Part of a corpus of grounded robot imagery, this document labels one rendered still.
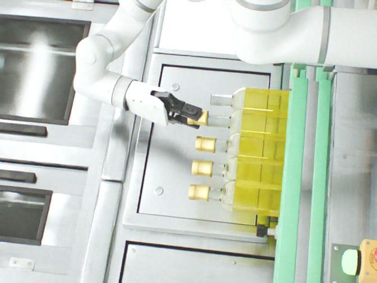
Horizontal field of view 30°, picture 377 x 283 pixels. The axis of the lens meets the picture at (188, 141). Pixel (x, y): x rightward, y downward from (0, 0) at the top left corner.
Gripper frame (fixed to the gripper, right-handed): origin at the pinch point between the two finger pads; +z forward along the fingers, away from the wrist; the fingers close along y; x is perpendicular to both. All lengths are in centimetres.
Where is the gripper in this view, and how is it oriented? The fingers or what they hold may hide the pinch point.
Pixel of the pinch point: (192, 116)
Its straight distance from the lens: 158.3
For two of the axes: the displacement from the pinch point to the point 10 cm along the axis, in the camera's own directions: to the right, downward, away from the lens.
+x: 3.8, -8.5, 3.7
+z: 9.2, 3.3, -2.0
